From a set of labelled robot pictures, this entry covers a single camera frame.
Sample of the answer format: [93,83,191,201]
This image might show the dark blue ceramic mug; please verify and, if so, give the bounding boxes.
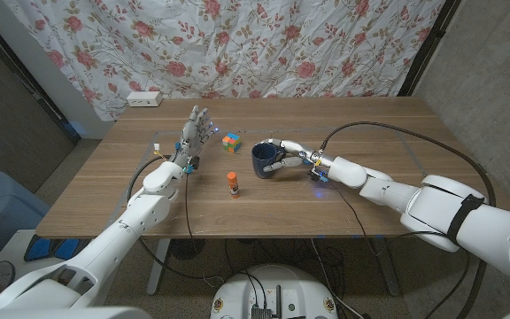
[251,142,287,180]

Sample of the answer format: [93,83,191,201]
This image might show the grey table leg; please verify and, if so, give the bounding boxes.
[372,237,402,297]

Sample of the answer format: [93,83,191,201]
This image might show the black backdrop stand pole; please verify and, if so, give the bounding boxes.
[397,0,462,97]
[0,8,81,145]

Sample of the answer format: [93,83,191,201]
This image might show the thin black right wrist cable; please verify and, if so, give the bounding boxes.
[328,181,446,258]

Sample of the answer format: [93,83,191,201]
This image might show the colourful Rubik's cube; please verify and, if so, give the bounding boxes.
[221,132,243,154]

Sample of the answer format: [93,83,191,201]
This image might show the orange glue stick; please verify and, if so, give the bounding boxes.
[227,171,241,199]

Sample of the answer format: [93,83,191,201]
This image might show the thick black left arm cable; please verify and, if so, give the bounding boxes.
[126,154,225,284]

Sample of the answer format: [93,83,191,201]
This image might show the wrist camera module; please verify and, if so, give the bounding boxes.
[182,156,201,175]
[307,167,330,184]

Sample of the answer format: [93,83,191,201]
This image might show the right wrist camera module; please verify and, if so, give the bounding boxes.
[307,167,330,184]

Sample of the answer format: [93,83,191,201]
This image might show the white table leg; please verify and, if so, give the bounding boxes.
[146,237,172,296]

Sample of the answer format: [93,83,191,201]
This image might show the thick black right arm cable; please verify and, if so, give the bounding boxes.
[319,121,498,319]

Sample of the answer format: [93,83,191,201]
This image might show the black round fan base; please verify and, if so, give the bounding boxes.
[169,238,206,261]

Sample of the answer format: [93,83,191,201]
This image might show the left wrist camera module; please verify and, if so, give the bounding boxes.
[182,156,201,175]

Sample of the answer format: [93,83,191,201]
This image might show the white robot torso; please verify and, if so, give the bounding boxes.
[209,264,339,319]

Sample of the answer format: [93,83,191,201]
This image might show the thin black left wrist cable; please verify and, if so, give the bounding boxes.
[184,172,199,244]

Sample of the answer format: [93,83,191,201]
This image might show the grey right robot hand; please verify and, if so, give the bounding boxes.
[261,137,328,174]

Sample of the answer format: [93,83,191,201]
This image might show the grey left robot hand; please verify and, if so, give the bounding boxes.
[173,105,220,172]

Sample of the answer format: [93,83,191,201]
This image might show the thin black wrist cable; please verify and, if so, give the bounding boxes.
[184,172,199,244]
[328,181,446,258]

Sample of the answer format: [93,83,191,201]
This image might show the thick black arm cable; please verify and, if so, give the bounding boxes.
[319,121,498,319]
[126,154,225,284]

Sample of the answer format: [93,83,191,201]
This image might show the floral backdrop cloth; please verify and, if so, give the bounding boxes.
[2,0,446,121]

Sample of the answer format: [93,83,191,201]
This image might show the white board with blue pads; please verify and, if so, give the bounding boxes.
[0,229,83,289]

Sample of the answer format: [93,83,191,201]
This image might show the blue plastic bin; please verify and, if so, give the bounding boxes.
[0,171,51,271]

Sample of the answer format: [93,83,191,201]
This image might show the white floor cable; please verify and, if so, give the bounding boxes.
[310,238,365,319]

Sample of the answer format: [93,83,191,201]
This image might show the white power strip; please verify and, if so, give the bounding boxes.
[126,90,164,108]

